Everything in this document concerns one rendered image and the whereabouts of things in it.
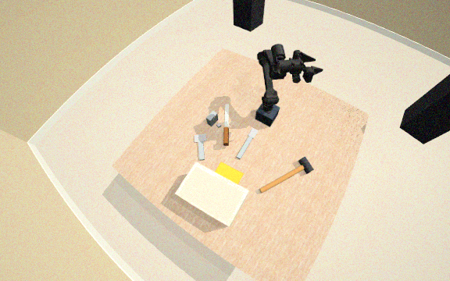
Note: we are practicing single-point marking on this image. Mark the mallet with wooden handle and black head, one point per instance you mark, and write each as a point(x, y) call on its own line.
point(305, 165)

